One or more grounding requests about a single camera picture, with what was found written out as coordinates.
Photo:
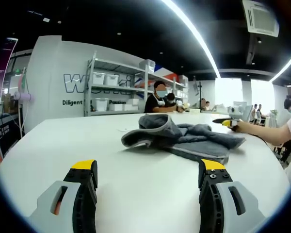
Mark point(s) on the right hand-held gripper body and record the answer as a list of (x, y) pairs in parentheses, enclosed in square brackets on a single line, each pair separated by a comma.
[(235, 114)]

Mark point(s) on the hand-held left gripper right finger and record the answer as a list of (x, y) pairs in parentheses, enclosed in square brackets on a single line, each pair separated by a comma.
[(211, 208)]

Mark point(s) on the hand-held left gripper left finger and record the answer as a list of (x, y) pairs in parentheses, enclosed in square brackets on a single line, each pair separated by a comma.
[(83, 208)]

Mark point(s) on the grey towel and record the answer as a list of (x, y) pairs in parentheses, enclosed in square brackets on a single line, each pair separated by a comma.
[(196, 148)]

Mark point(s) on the person's right hand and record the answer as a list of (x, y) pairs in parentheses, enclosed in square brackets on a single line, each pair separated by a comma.
[(240, 128)]

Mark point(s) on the black tripod stand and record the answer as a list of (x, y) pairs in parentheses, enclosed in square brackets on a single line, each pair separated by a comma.
[(201, 94)]

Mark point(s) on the white table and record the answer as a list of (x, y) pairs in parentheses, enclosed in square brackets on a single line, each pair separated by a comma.
[(63, 145)]

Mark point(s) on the ceiling light strip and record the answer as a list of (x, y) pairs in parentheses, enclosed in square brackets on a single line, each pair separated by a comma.
[(285, 66), (198, 34)]

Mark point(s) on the ceiling air conditioner unit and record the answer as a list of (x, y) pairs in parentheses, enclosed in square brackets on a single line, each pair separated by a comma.
[(263, 18)]

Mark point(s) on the black cabinet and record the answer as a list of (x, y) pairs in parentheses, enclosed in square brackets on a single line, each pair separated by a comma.
[(12, 136)]

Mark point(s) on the grey metal shelving rack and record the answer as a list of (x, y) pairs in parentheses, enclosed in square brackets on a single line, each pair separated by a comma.
[(88, 92)]

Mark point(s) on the purple rolled mat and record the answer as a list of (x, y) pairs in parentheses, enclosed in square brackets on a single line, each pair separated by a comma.
[(24, 97)]

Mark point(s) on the group of white storage boxes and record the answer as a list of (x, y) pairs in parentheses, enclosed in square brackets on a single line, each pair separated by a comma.
[(98, 78)]

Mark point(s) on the computer monitor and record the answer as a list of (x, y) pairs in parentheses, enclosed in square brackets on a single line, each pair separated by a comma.
[(4, 60)]

